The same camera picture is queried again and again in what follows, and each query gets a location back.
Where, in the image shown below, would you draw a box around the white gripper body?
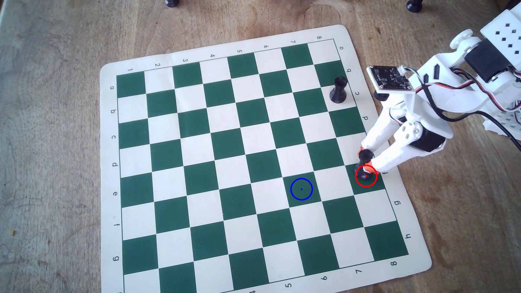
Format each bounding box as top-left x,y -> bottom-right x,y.
391,51 -> 489,153

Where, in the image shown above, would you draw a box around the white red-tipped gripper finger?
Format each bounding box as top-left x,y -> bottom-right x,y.
366,122 -> 422,173
358,107 -> 408,157

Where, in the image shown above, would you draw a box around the black chess rook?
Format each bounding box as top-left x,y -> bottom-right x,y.
355,149 -> 377,181
329,76 -> 348,104

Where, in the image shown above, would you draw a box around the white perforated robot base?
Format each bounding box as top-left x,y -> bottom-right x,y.
482,100 -> 521,136

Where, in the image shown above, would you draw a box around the green white chess board mat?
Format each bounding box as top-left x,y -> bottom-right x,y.
100,24 -> 433,293

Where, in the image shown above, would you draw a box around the red black white servo wires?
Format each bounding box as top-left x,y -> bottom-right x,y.
407,67 -> 521,112

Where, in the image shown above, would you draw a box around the black wrist camera board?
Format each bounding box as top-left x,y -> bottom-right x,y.
366,65 -> 418,102

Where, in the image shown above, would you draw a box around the black cable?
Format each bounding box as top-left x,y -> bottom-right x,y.
415,79 -> 521,152

